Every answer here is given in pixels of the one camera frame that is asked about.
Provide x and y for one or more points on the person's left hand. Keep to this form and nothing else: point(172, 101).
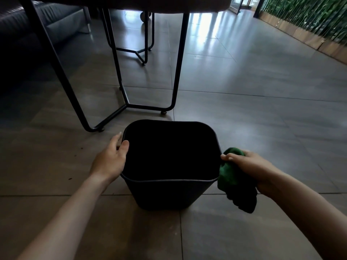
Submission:
point(108, 162)

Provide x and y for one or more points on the person's right thumb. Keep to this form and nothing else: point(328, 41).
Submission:
point(230, 157)

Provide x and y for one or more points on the green plant wall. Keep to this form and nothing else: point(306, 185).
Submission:
point(309, 13)

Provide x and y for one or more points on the person's right forearm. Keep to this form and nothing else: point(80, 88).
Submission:
point(309, 211)

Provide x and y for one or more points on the black plastic waste bin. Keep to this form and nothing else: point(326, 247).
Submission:
point(170, 162)

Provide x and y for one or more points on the person's right hand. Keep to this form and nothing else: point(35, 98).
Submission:
point(252, 167)

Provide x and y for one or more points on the table with black metal legs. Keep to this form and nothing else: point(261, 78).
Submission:
point(113, 62)

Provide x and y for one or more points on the person's left forearm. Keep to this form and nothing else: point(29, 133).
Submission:
point(67, 219)

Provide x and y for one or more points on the green cleaning cloth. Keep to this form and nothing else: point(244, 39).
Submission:
point(234, 181)

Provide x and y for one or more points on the person's left thumb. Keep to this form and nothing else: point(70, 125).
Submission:
point(122, 152)

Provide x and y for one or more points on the dark leather sofa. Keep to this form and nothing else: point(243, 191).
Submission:
point(35, 32)

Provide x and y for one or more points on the glass door with dark frame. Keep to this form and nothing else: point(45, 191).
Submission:
point(244, 2)

